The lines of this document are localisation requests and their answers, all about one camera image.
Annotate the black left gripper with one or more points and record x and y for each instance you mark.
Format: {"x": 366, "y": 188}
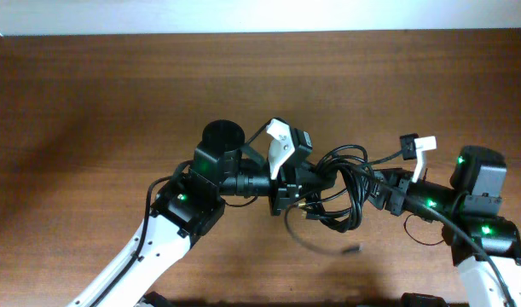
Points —
{"x": 284, "y": 188}

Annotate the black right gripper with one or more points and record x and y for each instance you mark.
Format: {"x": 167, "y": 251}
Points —
{"x": 398, "y": 178}

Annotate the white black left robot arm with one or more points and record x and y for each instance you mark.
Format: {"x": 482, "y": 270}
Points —
{"x": 183, "y": 207}

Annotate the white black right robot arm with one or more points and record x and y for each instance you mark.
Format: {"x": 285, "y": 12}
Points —
{"x": 485, "y": 247}

